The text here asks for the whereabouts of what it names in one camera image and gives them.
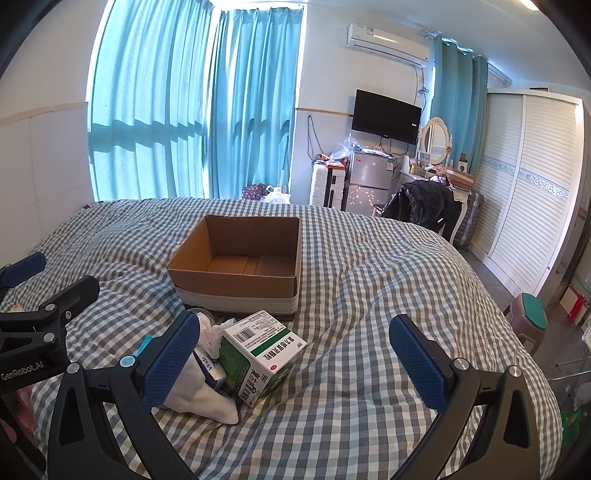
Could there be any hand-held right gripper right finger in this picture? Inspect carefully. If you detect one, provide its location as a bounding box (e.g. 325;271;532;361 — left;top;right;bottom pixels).
389;315;566;480

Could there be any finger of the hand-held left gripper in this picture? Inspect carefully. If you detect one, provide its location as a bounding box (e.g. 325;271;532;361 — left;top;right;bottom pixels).
0;275;101;344
0;251;48;291

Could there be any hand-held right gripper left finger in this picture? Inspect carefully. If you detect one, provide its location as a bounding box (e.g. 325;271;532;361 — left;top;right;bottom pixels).
46;313;201;480

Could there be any white tissue packet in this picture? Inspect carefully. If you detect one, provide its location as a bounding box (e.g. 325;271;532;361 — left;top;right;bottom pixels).
194;350;227;393

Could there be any white tissue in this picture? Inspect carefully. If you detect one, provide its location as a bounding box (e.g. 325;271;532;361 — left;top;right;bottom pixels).
196;316;232;358

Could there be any green white medicine box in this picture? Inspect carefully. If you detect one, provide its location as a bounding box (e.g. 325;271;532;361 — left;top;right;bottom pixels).
217;310;308;409

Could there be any brown cardboard box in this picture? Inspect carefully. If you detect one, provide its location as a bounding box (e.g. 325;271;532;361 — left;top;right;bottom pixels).
167;215;303;320

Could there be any person's left hand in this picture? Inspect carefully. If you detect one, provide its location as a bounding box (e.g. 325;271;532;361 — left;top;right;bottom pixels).
0;415;19;445

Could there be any grey checked bed blanket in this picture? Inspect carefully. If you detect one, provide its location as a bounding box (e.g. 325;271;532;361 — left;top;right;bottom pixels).
0;198;564;480

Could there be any pink green stool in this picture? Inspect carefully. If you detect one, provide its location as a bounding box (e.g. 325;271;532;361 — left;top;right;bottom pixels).
503;292;549;356

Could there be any white chair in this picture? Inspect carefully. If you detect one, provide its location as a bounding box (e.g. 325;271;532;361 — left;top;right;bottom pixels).
372;185;467;245

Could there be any checked fabric case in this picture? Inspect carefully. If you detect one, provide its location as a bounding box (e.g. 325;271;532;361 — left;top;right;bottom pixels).
452;190;485;252

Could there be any black jacket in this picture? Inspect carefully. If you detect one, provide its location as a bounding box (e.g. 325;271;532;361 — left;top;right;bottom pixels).
382;180;462;241

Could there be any red fire extinguisher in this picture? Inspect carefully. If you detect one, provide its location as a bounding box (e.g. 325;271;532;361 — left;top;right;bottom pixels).
566;284;589;324

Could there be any white dressing table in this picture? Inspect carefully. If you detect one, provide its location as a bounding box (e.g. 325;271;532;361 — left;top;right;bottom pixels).
399;166;474;204

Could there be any silver refrigerator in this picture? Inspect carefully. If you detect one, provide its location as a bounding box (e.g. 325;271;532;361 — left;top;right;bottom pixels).
346;150;398;215

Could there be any small brown box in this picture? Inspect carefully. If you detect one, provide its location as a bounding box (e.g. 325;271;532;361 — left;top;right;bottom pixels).
445;167;476;190

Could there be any white plastic bag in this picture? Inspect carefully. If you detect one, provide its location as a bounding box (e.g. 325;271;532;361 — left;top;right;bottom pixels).
261;185;293;205

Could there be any wide teal curtain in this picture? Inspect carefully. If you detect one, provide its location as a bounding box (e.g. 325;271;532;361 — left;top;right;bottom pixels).
88;0;218;201

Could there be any white suitcase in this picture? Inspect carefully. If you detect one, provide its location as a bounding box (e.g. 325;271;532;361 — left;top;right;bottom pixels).
308;162;347;210

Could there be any white slatted wardrobe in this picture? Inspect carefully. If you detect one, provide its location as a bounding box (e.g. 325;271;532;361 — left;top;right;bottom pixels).
459;88;585;296

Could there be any clear plastic bag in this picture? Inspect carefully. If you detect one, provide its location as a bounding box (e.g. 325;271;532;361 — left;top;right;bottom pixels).
330;134;358;162

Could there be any white oval mirror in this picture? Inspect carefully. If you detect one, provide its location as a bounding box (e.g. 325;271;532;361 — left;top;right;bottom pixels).
418;117;453;167

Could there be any white air conditioner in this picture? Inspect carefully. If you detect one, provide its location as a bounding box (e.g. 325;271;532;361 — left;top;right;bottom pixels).
346;22;432;69

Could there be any black wall television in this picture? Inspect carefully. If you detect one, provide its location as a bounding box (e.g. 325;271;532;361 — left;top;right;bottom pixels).
351;89;422;145

